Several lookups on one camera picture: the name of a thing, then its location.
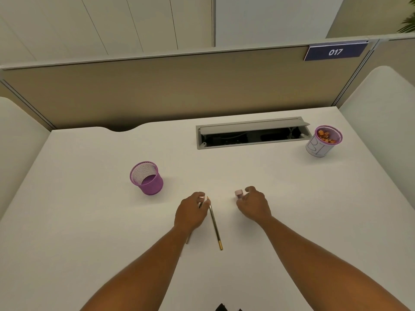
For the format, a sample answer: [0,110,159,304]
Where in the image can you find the person's left hand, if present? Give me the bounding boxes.
[174,192,211,233]

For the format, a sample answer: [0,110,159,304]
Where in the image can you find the person's right hand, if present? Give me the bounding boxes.
[236,186,273,223]

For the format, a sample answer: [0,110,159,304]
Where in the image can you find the dark pencil with gold end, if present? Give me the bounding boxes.
[206,197,224,251]

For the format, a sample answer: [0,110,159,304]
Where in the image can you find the person's left forearm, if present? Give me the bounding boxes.
[79,223,195,311]

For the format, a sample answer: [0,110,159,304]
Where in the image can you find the person's right forearm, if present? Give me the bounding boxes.
[262,215,410,311]

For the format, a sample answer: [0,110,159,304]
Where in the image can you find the purple mesh pen cup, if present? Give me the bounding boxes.
[130,161,163,195]

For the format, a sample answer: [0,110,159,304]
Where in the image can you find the white cup with purple rim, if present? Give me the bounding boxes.
[306,125,343,158]

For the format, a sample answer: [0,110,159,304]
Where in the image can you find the beige desk partition panel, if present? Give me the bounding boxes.
[0,38,380,132]

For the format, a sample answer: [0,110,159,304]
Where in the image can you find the orange pencil shavings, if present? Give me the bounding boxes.
[317,129,338,144]

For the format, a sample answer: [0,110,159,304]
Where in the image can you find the white side divider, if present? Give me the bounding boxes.
[339,66,415,208]
[0,97,51,221]

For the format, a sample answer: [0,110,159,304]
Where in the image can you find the blue number sign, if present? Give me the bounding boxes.
[304,42,369,62]

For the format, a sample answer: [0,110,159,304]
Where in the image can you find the green plant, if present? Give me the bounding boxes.
[397,6,415,33]

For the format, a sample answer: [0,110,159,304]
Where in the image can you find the grey desk cable tray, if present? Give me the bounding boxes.
[195,117,310,150]

